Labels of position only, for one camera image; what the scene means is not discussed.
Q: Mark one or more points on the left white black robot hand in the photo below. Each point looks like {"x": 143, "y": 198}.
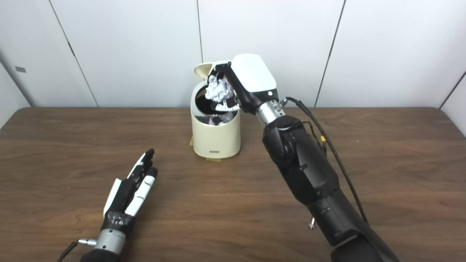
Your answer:
{"x": 122, "y": 196}

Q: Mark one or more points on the cream-colored bin body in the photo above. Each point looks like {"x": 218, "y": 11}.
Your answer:
{"x": 216, "y": 140}

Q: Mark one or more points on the white paper ball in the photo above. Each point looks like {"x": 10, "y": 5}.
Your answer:
{"x": 218, "y": 89}

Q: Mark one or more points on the wide yellow tape strip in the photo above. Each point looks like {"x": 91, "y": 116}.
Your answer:
{"x": 213, "y": 159}

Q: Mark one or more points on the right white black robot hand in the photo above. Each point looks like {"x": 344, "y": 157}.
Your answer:
{"x": 255, "y": 76}

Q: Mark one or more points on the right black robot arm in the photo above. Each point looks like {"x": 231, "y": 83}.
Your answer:
{"x": 309, "y": 171}

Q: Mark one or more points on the round cream bin lid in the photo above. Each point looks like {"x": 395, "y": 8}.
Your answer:
{"x": 202, "y": 70}

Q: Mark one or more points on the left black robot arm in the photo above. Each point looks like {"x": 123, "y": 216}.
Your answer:
{"x": 107, "y": 242}

